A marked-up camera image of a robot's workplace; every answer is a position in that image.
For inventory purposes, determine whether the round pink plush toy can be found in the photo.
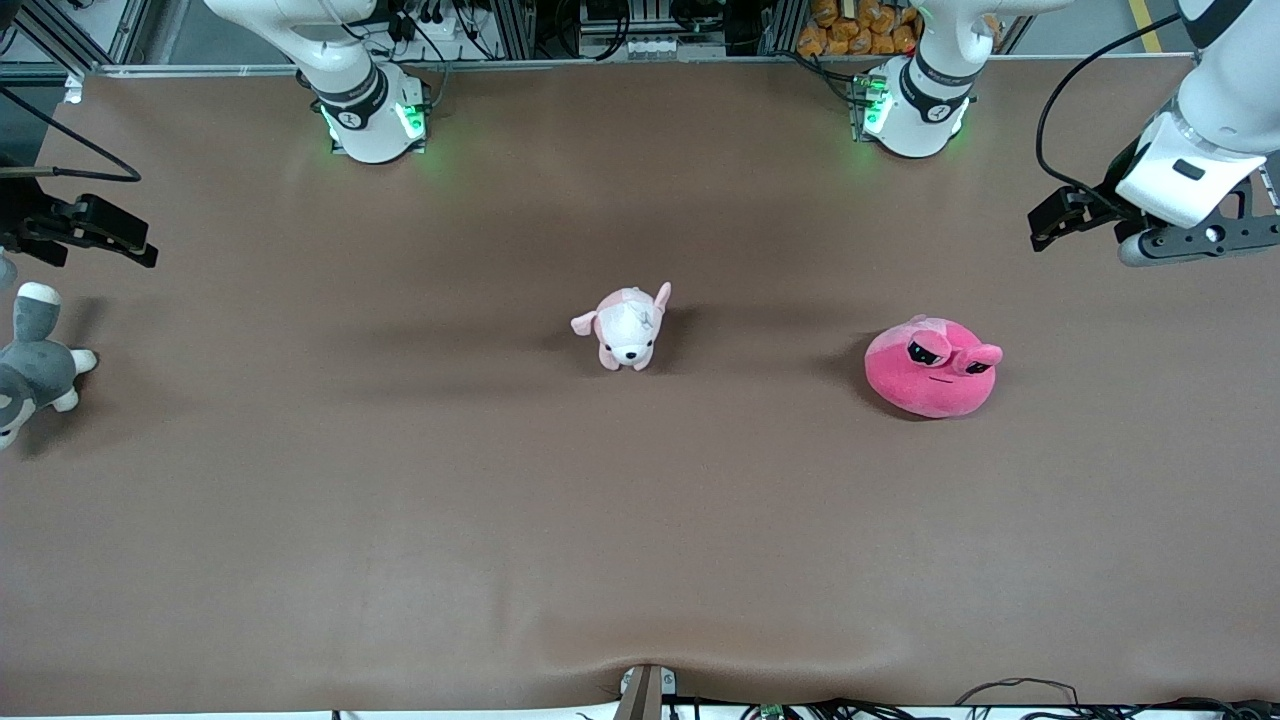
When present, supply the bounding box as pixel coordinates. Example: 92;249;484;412
865;316;1003;419

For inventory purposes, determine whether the grey husky plush toy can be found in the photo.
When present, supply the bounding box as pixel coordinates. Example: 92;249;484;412
0;282;99;451

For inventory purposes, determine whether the orange plush toy pile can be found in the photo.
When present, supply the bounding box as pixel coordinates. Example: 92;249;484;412
797;0;926;58

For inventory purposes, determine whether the white power strip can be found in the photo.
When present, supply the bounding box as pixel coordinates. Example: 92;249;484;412
395;0;471;46

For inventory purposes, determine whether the pale pink dog plush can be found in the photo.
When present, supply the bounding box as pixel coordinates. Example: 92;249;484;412
571;282;672;372

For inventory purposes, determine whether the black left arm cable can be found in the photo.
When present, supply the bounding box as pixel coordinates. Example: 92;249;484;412
1035;12;1201;216

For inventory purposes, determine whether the aluminium table edge rail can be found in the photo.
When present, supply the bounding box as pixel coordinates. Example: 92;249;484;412
0;55;1201;79

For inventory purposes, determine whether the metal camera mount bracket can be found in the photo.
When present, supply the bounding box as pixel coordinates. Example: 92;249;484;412
615;664;678;720

